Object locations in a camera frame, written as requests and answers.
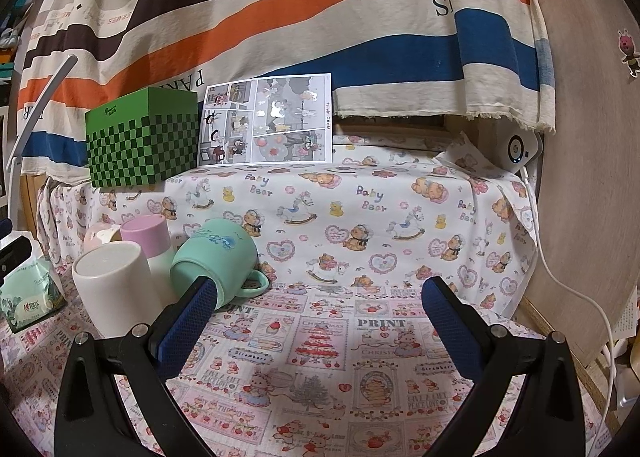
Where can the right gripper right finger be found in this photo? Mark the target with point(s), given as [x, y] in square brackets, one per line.
[548, 418]

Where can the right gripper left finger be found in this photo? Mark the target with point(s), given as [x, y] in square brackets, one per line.
[91, 418]

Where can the white ceramic cup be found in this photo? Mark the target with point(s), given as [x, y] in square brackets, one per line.
[115, 285]

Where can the pink and white cup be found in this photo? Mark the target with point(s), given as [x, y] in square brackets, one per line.
[151, 233]

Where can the green tissue pack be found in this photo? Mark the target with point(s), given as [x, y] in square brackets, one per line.
[30, 294]

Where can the pink drip-glaze mug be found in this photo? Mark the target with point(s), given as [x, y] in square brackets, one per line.
[99, 234]

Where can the baby bear print cloth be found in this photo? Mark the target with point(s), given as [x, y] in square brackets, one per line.
[337, 357]

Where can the green checkered box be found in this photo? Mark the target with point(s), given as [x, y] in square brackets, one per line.
[142, 138]

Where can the mint green mug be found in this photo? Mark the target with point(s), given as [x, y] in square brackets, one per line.
[225, 253]

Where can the comic sticker sheet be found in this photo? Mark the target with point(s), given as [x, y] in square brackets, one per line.
[267, 121]

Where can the striped Paris blanket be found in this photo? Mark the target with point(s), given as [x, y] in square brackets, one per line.
[386, 58]

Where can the white round camera device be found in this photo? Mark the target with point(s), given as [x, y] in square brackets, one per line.
[521, 148]

